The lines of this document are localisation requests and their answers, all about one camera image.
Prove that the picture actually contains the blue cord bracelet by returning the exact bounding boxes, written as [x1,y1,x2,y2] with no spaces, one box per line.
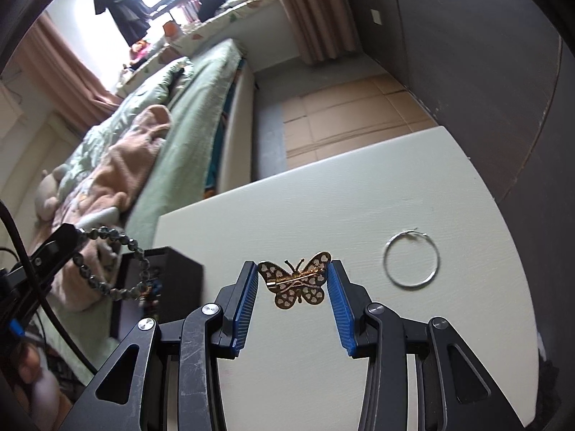
[143,278,162,312]

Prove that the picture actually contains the hanging dark clothes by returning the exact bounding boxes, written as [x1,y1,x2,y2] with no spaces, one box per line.
[90,0,151,48]

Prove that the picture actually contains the green floral duvet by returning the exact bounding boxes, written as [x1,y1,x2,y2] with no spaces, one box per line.
[58,56,195,189]

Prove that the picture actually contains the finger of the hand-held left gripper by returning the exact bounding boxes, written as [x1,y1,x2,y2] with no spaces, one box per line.
[27,223,86,288]

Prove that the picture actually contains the cream padded headboard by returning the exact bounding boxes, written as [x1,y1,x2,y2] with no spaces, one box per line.
[0,112,91,234]

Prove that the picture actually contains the silver hoop earring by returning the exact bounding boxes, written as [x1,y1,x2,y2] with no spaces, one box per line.
[383,230,441,288]

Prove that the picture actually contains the beige plush toy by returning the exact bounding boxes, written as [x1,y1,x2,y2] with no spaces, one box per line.
[33,164,73,223]

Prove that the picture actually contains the person's left hand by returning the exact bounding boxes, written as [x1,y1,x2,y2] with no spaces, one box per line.
[9,341,64,427]

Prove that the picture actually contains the pink plush toy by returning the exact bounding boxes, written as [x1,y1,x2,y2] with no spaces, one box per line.
[130,40,151,66]

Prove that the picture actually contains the black jewelry box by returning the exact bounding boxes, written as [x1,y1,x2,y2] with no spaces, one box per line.
[110,247,204,339]

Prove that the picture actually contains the pink fleece blanket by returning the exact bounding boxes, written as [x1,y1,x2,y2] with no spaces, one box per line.
[45,105,174,312]

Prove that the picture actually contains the bed with green sheet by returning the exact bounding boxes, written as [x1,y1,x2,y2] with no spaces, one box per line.
[27,38,257,369]

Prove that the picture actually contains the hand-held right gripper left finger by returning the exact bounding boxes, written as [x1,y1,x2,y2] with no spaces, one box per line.
[58,260,260,431]

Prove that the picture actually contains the pink curtain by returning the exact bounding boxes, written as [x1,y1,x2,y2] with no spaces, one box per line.
[13,11,122,131]
[265,0,360,66]

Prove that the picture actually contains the dark grey bead bracelet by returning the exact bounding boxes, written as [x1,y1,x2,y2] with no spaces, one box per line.
[72,226,156,301]

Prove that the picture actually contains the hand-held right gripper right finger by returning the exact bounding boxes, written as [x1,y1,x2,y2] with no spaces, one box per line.
[327,259,526,431]

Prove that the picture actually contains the gold butterfly hair clip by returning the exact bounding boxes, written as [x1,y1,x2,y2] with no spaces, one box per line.
[257,251,332,310]

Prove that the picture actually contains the patterned window seat cushion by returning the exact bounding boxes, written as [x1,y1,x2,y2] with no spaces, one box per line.
[117,0,281,97]

